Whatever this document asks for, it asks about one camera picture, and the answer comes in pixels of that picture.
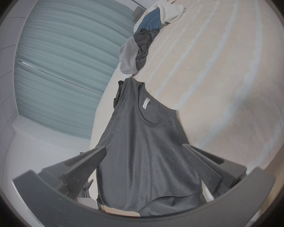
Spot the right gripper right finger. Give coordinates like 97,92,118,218
182,144,248,195

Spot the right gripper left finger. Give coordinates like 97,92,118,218
39,146,107,200

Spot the black T-shirt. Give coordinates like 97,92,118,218
96,78,222,217

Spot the bed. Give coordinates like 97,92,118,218
89,0,284,212

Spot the pile of clothes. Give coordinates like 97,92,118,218
118,4,187,76

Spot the blue-green curtain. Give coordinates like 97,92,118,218
14,61,104,140
15,0,143,94

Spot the grey bedside table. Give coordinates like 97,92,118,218
132,6,145,17

